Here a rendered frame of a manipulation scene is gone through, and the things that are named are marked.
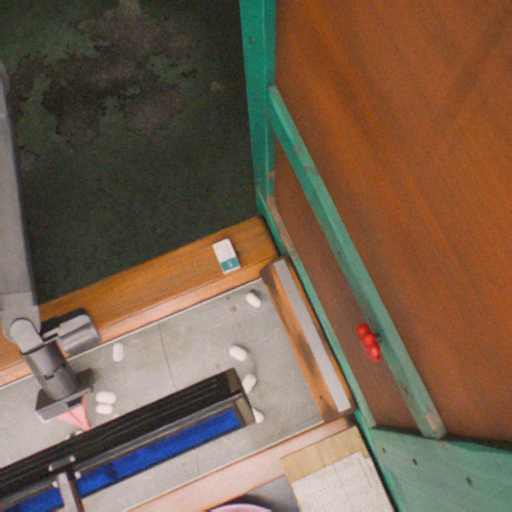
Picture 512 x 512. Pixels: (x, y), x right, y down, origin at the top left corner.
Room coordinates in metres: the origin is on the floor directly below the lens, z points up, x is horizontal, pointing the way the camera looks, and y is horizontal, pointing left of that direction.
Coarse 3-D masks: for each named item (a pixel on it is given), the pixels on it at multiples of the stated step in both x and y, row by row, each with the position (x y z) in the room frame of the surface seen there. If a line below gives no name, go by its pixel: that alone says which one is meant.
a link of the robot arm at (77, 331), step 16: (16, 320) 0.19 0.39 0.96; (48, 320) 0.20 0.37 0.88; (64, 320) 0.19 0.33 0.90; (80, 320) 0.19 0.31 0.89; (16, 336) 0.17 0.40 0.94; (32, 336) 0.17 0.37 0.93; (48, 336) 0.17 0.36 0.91; (64, 336) 0.17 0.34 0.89; (80, 336) 0.16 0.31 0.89; (96, 336) 0.16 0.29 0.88; (80, 352) 0.14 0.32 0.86
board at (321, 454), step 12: (348, 432) -0.05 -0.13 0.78; (312, 444) -0.06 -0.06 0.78; (324, 444) -0.07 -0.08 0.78; (336, 444) -0.07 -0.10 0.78; (348, 444) -0.07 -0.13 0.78; (360, 444) -0.07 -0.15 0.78; (288, 456) -0.08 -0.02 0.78; (300, 456) -0.08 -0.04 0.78; (312, 456) -0.08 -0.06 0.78; (324, 456) -0.09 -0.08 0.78; (336, 456) -0.09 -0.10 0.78; (348, 456) -0.09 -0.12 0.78; (288, 468) -0.10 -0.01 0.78; (300, 468) -0.10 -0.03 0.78; (312, 468) -0.10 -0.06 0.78; (288, 480) -0.12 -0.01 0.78
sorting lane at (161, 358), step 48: (240, 288) 0.24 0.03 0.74; (144, 336) 0.17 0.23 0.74; (192, 336) 0.16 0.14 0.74; (240, 336) 0.15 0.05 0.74; (96, 384) 0.09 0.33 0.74; (144, 384) 0.08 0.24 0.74; (192, 384) 0.07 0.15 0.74; (288, 384) 0.05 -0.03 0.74; (0, 432) 0.03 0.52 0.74; (48, 432) 0.02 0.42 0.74; (240, 432) -0.03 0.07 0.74; (288, 432) -0.04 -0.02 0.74; (144, 480) -0.09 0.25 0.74
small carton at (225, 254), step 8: (224, 240) 0.33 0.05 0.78; (216, 248) 0.32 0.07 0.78; (224, 248) 0.32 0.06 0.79; (232, 248) 0.31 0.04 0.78; (216, 256) 0.30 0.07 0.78; (224, 256) 0.30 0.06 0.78; (232, 256) 0.30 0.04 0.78; (224, 264) 0.28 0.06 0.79; (232, 264) 0.28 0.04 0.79; (224, 272) 0.27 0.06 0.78
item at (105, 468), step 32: (224, 384) 0.04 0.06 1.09; (128, 416) 0.02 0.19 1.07; (160, 416) 0.01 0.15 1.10; (192, 416) 0.01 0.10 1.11; (224, 416) 0.00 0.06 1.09; (64, 448) -0.01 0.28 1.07; (96, 448) -0.02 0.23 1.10; (128, 448) -0.02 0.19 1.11; (160, 448) -0.03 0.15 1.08; (192, 448) -0.03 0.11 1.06; (0, 480) -0.04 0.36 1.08; (32, 480) -0.04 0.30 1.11; (96, 480) -0.06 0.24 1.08
